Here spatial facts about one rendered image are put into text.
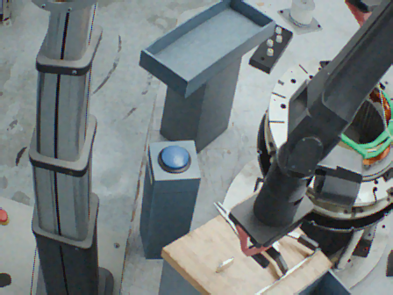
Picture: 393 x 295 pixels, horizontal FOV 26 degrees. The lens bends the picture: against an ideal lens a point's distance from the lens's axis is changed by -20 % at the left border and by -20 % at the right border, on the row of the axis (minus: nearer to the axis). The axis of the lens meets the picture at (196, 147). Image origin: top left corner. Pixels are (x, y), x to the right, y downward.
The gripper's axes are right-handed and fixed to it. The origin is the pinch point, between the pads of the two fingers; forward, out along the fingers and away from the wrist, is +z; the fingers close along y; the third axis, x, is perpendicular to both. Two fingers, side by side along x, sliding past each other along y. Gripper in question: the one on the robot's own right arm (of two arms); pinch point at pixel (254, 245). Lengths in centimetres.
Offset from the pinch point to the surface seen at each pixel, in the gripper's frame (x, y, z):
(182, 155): 23.6, 10.2, 14.5
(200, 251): 7.7, 0.1, 12.3
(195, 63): 38.2, 25.3, 16.2
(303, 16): 50, 73, 33
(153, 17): 123, 104, 118
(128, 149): 83, 65, 119
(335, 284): -12.0, 13.6, 11.7
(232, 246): 5.7, 4.5, 11.9
